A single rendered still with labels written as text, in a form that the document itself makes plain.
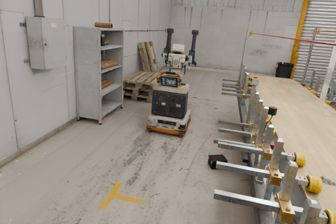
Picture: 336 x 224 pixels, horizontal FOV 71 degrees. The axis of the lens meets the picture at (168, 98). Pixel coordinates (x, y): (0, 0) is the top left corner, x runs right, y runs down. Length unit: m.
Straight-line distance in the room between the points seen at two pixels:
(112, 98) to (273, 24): 6.83
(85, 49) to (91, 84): 0.56
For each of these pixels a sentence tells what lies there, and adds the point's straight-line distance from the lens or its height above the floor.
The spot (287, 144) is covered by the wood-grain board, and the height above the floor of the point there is 0.90.
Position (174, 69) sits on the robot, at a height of 0.98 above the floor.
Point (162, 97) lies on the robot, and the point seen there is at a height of 0.59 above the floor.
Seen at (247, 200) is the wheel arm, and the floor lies 0.96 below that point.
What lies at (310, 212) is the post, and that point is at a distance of 0.95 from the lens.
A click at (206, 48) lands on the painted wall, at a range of 9.71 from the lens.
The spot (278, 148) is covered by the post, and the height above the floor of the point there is 1.09.
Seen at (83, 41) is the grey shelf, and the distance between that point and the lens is 3.92.
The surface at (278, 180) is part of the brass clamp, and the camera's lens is 1.39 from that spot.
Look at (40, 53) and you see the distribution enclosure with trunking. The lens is 3.21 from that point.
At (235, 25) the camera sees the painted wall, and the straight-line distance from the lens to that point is 9.66.
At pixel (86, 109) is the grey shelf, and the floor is 0.23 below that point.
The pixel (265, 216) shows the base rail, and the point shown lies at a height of 0.70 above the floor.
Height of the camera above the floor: 1.67
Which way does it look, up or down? 17 degrees down
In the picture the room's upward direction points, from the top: 4 degrees clockwise
